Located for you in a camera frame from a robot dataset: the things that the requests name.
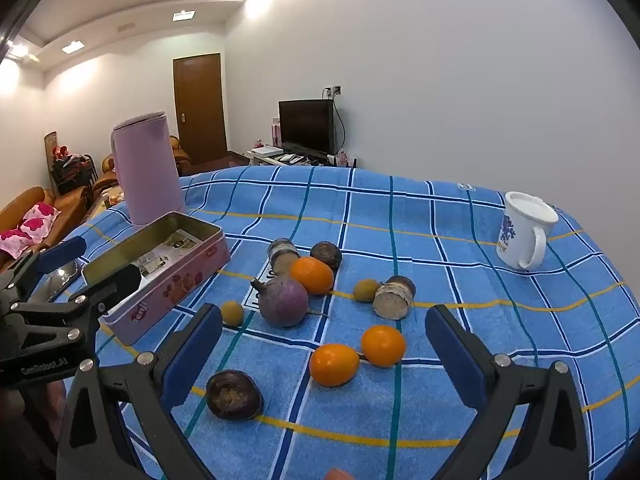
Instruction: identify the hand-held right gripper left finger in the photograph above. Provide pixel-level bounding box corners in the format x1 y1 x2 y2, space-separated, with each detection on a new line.
56 303 223 480

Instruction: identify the black television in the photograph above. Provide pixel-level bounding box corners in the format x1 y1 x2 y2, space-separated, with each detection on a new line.
278 99 335 157

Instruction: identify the silver metal lid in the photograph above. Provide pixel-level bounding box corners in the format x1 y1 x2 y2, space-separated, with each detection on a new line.
46 259 85 303

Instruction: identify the printed paper card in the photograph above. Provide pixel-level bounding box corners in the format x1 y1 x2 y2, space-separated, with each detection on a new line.
127 229 202 281

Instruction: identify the blue checked blanket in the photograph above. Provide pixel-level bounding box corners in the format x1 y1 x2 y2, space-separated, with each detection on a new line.
50 165 640 480

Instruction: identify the pink floral pillow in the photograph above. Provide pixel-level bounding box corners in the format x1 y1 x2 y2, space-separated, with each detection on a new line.
0 229 37 257
19 201 62 241

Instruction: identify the black power cable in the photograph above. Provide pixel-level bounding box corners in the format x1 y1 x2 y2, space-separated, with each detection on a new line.
320 87 347 161

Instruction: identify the purple round beet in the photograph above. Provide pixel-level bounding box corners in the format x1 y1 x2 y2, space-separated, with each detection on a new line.
250 275 331 328

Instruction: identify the small yellow longan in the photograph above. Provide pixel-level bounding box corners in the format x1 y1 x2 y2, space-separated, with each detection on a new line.
353 280 383 303
220 301 245 327

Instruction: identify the white printed mug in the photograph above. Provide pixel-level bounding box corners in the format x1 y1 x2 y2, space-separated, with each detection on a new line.
496 191 559 272

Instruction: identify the black rack with clothes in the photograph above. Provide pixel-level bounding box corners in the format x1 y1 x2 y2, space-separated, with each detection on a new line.
50 145 98 196

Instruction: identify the pink metal tin box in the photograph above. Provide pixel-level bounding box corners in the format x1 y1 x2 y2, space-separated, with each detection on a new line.
81 211 232 347

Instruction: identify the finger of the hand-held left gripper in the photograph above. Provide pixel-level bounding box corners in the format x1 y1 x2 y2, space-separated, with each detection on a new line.
10 264 142 343
0 236 87 311

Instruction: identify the orange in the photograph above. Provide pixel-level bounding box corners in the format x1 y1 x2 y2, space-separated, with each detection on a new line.
361 325 407 367
290 256 335 296
309 343 361 387

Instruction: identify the purple electric kettle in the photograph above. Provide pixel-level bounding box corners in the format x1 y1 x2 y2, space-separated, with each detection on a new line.
110 111 188 226

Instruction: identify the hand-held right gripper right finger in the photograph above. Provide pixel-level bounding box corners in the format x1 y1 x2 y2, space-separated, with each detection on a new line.
425 304 591 480

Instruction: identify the brown leather sofa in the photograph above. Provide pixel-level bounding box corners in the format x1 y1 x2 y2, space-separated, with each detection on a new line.
0 186 92 271

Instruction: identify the white television stand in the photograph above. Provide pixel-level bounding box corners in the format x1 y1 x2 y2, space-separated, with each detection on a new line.
245 145 358 170

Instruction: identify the coffee table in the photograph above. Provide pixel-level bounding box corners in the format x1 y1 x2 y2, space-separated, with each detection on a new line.
89 187 126 222

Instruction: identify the brown wooden door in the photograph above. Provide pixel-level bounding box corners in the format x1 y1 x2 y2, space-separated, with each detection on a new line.
173 53 228 165

